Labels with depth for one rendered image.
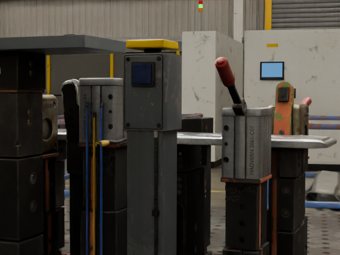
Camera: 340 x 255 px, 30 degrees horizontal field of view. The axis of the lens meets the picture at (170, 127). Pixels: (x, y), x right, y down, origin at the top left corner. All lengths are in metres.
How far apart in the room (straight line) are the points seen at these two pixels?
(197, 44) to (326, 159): 2.46
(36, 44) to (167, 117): 0.22
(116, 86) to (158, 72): 0.22
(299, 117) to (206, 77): 7.94
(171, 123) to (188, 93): 8.42
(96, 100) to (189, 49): 8.25
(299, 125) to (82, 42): 0.59
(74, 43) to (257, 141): 0.33
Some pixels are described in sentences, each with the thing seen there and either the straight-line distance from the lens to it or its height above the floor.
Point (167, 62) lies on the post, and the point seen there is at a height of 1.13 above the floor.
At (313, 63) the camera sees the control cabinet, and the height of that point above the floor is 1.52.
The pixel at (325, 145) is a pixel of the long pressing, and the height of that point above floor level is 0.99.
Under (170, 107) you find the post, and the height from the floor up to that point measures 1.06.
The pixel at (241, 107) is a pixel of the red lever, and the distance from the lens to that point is 1.01.
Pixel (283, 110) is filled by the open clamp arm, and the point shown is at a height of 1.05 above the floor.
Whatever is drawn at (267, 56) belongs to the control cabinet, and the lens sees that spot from 9.22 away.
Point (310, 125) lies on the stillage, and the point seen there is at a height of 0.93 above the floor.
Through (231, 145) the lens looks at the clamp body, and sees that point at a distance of 1.04.
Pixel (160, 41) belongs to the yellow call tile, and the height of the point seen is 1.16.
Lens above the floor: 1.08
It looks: 3 degrees down
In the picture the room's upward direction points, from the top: straight up
